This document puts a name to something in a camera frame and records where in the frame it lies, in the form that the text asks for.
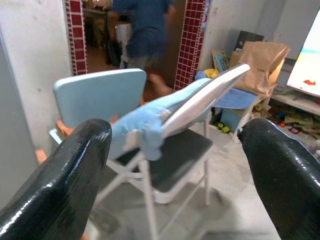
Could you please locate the brown paper bag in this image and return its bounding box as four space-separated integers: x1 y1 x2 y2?
233 41 291 97

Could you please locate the green toy car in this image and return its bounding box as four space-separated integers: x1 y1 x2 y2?
216 121 232 133

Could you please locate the yellow toy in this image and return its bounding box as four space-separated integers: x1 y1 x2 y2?
203 68 220 79

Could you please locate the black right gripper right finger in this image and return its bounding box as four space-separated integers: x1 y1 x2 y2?
236 117 320 240

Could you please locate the low white shelf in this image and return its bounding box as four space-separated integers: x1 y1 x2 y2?
271 87 320 117

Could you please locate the blue table cloth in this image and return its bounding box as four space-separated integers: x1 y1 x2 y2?
194 71 261 110

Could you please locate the light blue box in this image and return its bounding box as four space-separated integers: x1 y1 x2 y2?
221 108 245 132

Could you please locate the red tiled door jamb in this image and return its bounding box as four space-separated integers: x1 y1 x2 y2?
173 0 206 92
65 0 89 76

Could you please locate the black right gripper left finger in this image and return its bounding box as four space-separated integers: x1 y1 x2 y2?
0 118 112 240

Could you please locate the white drawing board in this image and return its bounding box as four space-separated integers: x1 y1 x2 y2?
286 7 320 98

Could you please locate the light blue cloth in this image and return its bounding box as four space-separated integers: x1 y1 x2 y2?
109 77 216 161

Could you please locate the person in blue shirt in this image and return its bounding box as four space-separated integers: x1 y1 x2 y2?
107 0 176 95

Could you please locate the light blue wooden chair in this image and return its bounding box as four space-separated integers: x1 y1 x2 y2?
34 68 148 166

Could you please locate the picture book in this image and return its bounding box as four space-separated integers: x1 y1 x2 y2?
211 49 230 73

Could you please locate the white plate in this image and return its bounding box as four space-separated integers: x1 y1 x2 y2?
161 63 251 138

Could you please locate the white folding chair black seat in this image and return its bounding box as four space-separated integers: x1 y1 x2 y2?
94 113 216 240

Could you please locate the black board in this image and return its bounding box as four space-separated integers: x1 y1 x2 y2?
234 30 265 52

